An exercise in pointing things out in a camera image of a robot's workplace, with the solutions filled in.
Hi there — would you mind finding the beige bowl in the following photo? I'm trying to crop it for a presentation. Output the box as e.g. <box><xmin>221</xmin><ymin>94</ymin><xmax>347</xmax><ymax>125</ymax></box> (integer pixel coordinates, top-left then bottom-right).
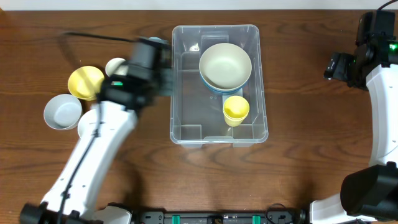
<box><xmin>198</xmin><ymin>43</ymin><xmax>252</xmax><ymax>90</ymax></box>

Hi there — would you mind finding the cream cup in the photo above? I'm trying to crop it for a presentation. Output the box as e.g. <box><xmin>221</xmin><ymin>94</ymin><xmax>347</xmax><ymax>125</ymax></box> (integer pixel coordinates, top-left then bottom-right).
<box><xmin>105</xmin><ymin>58</ymin><xmax>128</xmax><ymax>77</ymax></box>

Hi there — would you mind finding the dark blue bowl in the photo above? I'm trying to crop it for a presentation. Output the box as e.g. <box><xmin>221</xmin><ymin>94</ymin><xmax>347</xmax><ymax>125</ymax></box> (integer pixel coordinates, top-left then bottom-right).
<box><xmin>201</xmin><ymin>77</ymin><xmax>249</xmax><ymax>95</ymax></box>
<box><xmin>203</xmin><ymin>81</ymin><xmax>246</xmax><ymax>95</ymax></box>

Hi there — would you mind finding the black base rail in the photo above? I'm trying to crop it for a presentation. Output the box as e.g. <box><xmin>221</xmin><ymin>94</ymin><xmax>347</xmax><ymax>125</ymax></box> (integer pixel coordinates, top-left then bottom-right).
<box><xmin>132</xmin><ymin>208</ymin><xmax>310</xmax><ymax>224</ymax></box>

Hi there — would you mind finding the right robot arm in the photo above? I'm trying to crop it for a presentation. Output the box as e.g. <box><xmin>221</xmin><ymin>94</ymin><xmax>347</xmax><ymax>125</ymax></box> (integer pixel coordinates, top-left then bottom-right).
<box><xmin>309</xmin><ymin>9</ymin><xmax>397</xmax><ymax>223</ymax></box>

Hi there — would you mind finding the white bowl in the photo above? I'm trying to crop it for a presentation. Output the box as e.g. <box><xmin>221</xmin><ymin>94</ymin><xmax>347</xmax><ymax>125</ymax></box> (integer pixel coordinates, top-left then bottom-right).
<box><xmin>78</xmin><ymin>109</ymin><xmax>98</xmax><ymax>138</ymax></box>

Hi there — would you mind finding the yellow bowl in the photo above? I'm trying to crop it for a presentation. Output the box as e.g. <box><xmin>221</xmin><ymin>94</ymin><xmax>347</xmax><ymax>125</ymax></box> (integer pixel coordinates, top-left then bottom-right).
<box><xmin>68</xmin><ymin>66</ymin><xmax>104</xmax><ymax>101</ymax></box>

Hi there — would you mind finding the clear plastic storage container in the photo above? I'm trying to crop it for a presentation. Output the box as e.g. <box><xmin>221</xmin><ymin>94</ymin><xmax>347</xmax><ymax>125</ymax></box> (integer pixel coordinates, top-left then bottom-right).
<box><xmin>170</xmin><ymin>24</ymin><xmax>269</xmax><ymax>147</ymax></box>

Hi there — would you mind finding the white label in container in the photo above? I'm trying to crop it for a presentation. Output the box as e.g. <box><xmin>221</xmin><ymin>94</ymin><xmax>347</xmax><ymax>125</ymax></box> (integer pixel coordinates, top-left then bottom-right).
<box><xmin>222</xmin><ymin>88</ymin><xmax>243</xmax><ymax>103</ymax></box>

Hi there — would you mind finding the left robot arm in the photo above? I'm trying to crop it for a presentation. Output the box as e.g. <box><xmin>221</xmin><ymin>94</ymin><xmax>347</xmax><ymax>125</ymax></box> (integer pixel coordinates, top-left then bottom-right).
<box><xmin>19</xmin><ymin>37</ymin><xmax>171</xmax><ymax>224</ymax></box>

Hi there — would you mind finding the yellow cup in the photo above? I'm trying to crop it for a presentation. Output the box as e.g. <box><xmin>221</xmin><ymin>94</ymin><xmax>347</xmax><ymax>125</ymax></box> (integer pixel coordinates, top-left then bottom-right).
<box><xmin>224</xmin><ymin>114</ymin><xmax>247</xmax><ymax>127</ymax></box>
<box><xmin>223</xmin><ymin>96</ymin><xmax>250</xmax><ymax>120</ymax></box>

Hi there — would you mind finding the grey bowl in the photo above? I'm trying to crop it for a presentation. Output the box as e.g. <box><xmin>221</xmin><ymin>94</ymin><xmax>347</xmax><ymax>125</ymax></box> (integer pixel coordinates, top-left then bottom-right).
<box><xmin>44</xmin><ymin>94</ymin><xmax>83</xmax><ymax>130</ymax></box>

